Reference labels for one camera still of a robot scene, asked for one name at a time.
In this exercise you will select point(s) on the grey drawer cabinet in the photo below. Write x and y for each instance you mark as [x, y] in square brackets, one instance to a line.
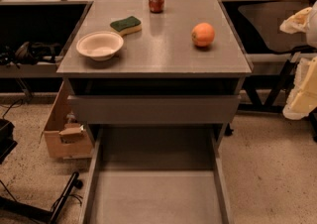
[161, 58]

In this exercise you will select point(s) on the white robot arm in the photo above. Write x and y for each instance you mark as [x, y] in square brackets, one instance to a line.
[311, 31]

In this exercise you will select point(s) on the black headset on shelf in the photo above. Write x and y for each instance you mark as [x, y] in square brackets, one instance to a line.
[30, 53]

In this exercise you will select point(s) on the black box at left edge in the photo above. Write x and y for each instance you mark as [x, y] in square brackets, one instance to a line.
[7, 143]

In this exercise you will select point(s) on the white paper bowl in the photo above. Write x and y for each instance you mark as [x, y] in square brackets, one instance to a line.
[100, 46]

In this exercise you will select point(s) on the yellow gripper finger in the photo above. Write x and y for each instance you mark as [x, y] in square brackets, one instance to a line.
[296, 23]
[302, 98]

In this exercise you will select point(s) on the green yellow sponge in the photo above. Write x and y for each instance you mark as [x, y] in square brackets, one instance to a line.
[126, 26]

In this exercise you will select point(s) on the black chair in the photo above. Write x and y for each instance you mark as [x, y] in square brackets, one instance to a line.
[272, 50]

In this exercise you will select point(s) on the orange fruit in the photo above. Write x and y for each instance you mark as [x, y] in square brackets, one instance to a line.
[203, 35]

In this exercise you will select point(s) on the open grey middle drawer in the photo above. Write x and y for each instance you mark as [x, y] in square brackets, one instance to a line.
[156, 175]

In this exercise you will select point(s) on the closed grey top drawer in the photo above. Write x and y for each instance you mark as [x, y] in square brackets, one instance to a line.
[156, 110]

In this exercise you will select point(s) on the cardboard box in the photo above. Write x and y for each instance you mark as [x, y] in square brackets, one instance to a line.
[64, 136]

